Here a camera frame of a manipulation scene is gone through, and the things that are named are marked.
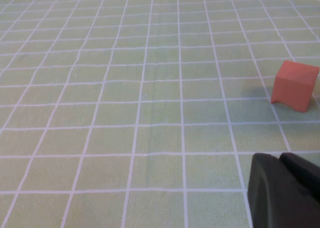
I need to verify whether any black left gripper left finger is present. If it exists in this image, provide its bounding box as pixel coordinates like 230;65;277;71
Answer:
247;152;320;228

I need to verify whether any green white checkered tablecloth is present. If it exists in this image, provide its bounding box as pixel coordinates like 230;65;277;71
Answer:
0;0;320;228

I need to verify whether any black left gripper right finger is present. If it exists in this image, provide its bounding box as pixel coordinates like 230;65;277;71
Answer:
278;152;320;205

